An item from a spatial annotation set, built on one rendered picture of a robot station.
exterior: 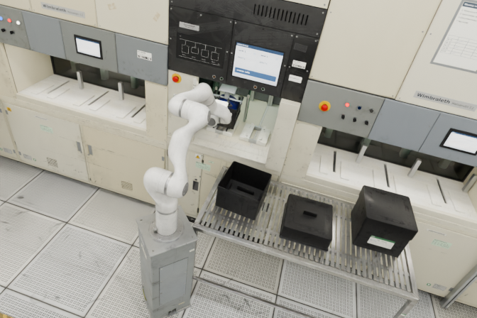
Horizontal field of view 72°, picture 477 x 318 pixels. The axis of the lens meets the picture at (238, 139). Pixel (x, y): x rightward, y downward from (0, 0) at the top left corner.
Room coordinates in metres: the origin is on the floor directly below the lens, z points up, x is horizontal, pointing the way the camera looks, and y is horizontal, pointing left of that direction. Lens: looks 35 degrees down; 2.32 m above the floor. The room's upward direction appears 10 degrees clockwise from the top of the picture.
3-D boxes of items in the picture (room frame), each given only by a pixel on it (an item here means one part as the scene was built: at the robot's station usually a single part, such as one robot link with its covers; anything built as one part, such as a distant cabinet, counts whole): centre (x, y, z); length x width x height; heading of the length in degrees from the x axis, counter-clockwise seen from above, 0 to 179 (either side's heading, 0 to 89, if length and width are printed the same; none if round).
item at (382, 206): (1.43, -0.94, 0.89); 0.29 x 0.29 x 0.25; 82
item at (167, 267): (1.20, 0.32, 0.38); 0.28 x 0.28 x 0.76; 35
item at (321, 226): (1.40, -0.50, 0.83); 0.29 x 0.29 x 0.13; 82
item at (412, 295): (1.43, -0.51, 0.38); 1.30 x 0.60 x 0.76; 80
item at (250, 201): (1.53, -0.09, 0.85); 0.28 x 0.28 x 0.17; 75
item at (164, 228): (1.20, 0.32, 0.85); 0.19 x 0.19 x 0.18
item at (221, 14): (2.28, 0.02, 0.98); 0.95 x 0.88 x 1.95; 170
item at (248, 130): (2.13, -0.13, 0.89); 0.22 x 0.21 x 0.04; 170
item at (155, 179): (1.21, 0.35, 1.07); 0.19 x 0.12 x 0.24; 77
